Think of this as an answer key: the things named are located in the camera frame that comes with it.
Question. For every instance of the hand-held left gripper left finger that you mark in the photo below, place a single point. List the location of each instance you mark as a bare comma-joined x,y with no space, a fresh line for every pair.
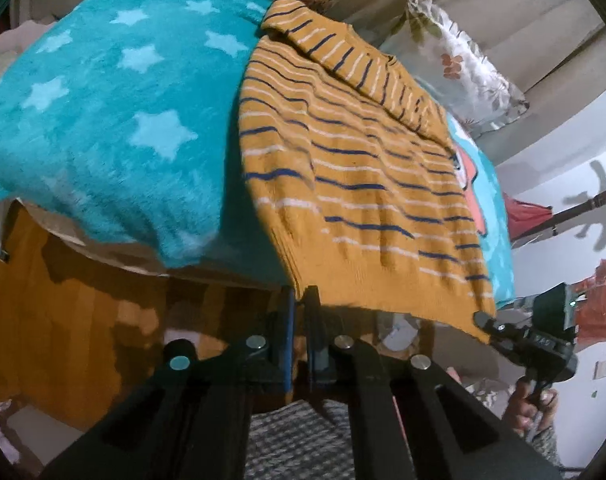
289,345

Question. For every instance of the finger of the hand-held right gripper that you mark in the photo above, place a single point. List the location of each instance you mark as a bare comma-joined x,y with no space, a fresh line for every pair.
493,332

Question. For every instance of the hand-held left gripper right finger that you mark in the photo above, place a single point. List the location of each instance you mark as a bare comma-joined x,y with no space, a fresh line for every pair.
311,360

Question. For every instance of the mustard striped knit sweater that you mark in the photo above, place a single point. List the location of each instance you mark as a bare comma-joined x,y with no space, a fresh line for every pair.
358,185

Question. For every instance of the person's right forearm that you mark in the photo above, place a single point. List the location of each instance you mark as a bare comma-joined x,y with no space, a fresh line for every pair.
545,442

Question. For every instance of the person's right hand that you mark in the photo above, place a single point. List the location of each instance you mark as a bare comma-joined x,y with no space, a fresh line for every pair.
525,407

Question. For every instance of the red plastic bag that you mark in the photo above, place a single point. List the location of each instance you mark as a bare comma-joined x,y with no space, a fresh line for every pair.
603,300

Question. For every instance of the person's checkered clothing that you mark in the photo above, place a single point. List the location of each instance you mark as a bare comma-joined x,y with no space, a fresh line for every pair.
298,440

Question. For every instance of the white leaf print pillow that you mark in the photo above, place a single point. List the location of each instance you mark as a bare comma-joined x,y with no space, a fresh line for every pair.
463,70

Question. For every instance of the teal star printed blanket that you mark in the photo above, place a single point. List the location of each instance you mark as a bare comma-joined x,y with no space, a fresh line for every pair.
108,110

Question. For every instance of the beige fabric backrest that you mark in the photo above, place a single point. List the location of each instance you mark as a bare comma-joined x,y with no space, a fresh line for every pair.
533,20

